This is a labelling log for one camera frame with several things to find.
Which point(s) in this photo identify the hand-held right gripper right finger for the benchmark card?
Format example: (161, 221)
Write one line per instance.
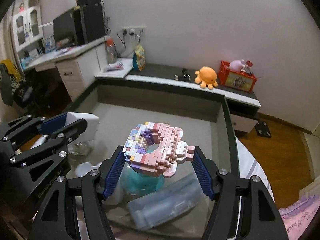
(202, 175)

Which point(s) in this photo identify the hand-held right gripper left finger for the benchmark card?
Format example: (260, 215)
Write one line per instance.
(113, 175)

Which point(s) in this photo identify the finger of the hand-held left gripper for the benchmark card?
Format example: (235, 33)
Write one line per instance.
(50, 125)
(70, 130)

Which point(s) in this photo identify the white plastic block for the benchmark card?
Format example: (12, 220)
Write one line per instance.
(87, 122)

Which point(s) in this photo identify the pink building block figure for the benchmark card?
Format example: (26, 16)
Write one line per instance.
(155, 150)

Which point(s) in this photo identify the pink storage box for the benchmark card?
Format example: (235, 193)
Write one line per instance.
(160, 110)

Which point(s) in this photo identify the teal round container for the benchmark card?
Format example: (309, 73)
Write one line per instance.
(142, 181)

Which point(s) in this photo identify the black office chair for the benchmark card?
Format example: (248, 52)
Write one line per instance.
(32, 95)

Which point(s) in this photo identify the clear plastic case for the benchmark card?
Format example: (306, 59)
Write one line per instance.
(162, 205)

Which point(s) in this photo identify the yellow black jacket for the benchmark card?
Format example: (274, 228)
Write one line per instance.
(10, 72)

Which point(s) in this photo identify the white side table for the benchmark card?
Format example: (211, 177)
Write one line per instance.
(115, 72)

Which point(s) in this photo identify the white desk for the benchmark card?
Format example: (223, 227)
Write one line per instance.
(72, 53)

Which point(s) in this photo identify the black metal plate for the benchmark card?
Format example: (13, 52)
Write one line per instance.
(263, 130)

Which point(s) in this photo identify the pink packet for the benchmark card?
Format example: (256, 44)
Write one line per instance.
(116, 66)

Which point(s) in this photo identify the blue white package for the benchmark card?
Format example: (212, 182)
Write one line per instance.
(48, 42)

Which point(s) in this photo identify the water bottle red cap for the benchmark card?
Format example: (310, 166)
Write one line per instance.
(111, 51)

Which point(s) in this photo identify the beige curtain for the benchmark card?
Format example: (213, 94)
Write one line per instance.
(6, 42)

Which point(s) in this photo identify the orange octopus plush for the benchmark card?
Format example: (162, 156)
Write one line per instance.
(206, 77)

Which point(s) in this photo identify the black computer monitor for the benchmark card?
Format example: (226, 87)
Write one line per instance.
(65, 26)

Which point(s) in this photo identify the red plastic crate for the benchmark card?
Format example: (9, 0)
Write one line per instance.
(237, 81)

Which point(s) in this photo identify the blue yellow snack bag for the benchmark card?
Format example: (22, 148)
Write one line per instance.
(139, 57)

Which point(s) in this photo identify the white glass door cabinet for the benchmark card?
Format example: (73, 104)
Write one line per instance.
(25, 27)

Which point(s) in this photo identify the small black device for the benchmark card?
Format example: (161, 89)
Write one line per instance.
(183, 75)

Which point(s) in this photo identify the pink quilt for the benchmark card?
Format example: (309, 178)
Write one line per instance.
(300, 217)

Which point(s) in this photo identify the black computer tower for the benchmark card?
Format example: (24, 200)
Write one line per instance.
(91, 22)

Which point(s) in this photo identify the pink plush toy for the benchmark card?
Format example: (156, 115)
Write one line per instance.
(237, 64)

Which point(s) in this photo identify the pink doll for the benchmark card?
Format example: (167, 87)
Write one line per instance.
(22, 6)

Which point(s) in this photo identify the white wall socket strip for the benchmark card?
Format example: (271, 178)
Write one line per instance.
(133, 30)

